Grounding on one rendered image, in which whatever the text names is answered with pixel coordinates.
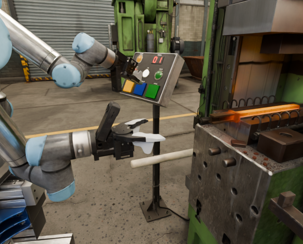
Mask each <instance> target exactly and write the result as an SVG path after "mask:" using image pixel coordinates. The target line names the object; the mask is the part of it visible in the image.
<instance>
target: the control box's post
mask: <svg viewBox="0 0 303 244"><path fill-rule="evenodd" d="M159 112H160V106H157V105H154V104H153V134H159ZM153 154H154V155H157V154H159V141H158V142H154V145H153ZM158 184H159V164H158V163H157V164H153V185H154V186H156V185H158ZM153 202H154V210H155V203H157V206H158V186H157V187H153Z"/></svg>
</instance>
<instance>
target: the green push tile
mask: <svg viewBox="0 0 303 244"><path fill-rule="evenodd" d="M159 88H160V86H158V85H153V84H149V86H148V89H147V92H146V94H145V97H148V98H152V99H156V96H157V94H158V91H159Z"/></svg>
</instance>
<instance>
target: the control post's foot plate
mask: <svg viewBox="0 0 303 244"><path fill-rule="evenodd" d="M159 205H160V206H161V207H166V208H167V206H166V204H165V202H164V200H163V199H162V197H161V195H160V196H159ZM140 208H141V209H142V212H143V215H144V216H145V219H146V221H147V222H152V221H156V220H161V219H163V218H166V217H169V216H172V213H171V212H170V211H169V210H168V209H165V208H160V207H159V206H157V203H155V210H154V202H153V199H151V200H147V201H143V202H140Z"/></svg>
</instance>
